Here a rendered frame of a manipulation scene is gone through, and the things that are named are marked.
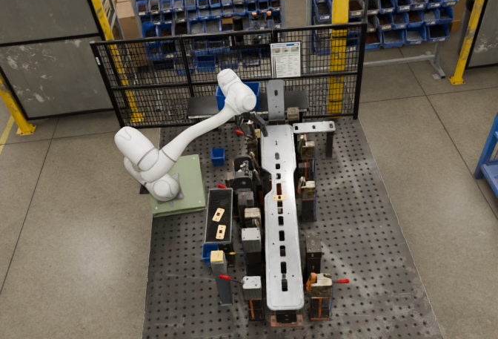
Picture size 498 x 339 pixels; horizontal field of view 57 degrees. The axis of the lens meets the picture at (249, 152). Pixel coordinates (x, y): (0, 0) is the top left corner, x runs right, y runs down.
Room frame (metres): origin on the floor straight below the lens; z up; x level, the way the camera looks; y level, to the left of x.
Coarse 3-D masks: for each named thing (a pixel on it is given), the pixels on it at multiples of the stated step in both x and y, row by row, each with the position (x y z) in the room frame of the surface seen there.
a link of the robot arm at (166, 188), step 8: (168, 176) 2.04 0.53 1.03; (152, 184) 1.96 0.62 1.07; (160, 184) 1.95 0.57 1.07; (168, 184) 1.95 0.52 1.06; (176, 184) 2.03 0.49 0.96; (152, 192) 1.93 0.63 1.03; (160, 192) 1.91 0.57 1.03; (168, 192) 1.92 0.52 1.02; (176, 192) 1.99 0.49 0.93; (160, 200) 1.92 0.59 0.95
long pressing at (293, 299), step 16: (272, 128) 2.41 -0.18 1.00; (288, 128) 2.39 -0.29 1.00; (272, 144) 2.26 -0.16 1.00; (288, 144) 2.24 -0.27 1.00; (272, 160) 2.11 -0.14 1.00; (288, 160) 2.09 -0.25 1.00; (272, 176) 1.97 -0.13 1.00; (288, 176) 1.95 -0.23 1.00; (272, 192) 1.83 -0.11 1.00; (288, 192) 1.82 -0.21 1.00; (272, 208) 1.71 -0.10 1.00; (288, 208) 1.70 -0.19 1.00; (272, 224) 1.60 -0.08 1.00; (288, 224) 1.59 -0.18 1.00; (272, 240) 1.49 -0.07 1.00; (288, 240) 1.47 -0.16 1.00; (272, 256) 1.39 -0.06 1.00; (288, 256) 1.38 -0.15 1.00; (272, 272) 1.29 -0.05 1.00; (288, 272) 1.28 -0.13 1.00; (272, 288) 1.20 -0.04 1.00; (288, 288) 1.19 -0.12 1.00; (272, 304) 1.11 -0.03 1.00; (288, 304) 1.10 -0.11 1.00
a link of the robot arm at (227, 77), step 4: (220, 72) 1.93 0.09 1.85; (224, 72) 1.91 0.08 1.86; (228, 72) 1.90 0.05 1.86; (232, 72) 1.91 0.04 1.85; (220, 76) 1.89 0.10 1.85; (224, 76) 1.88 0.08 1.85; (228, 76) 1.88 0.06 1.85; (232, 76) 1.89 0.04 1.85; (236, 76) 1.91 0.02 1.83; (220, 80) 1.88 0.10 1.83; (224, 80) 1.87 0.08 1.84; (228, 80) 1.87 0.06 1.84; (232, 80) 1.88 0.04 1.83; (236, 80) 1.87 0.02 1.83; (240, 80) 1.89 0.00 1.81; (220, 84) 1.88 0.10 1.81; (224, 84) 1.87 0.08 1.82; (228, 84) 1.86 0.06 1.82; (232, 84) 1.84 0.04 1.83; (224, 88) 1.86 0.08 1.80; (228, 88) 1.83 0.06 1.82; (224, 92) 1.86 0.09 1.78
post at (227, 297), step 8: (224, 256) 1.33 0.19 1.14; (216, 264) 1.29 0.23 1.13; (224, 264) 1.30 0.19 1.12; (216, 272) 1.29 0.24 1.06; (224, 272) 1.29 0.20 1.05; (216, 280) 1.30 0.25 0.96; (224, 280) 1.30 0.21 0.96; (224, 288) 1.30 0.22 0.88; (224, 296) 1.30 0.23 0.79; (232, 296) 1.34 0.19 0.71; (224, 304) 1.30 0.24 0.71; (232, 304) 1.29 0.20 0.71
